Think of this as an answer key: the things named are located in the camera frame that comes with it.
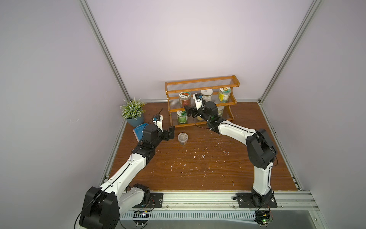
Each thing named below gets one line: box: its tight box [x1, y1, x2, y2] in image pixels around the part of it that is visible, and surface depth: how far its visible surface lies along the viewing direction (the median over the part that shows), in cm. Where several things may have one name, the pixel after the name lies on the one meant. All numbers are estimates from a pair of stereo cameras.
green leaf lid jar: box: [176, 110, 188, 124], surface depth 102 cm
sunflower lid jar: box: [218, 86, 232, 104], surface depth 98 cm
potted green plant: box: [119, 96, 147, 128], surface depth 97 cm
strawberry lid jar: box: [178, 91, 192, 108], surface depth 94 cm
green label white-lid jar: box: [217, 105, 225, 117], surface depth 104 cm
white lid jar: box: [200, 88, 214, 103], surface depth 94 cm
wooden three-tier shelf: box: [164, 74, 241, 128], surface depth 98 cm
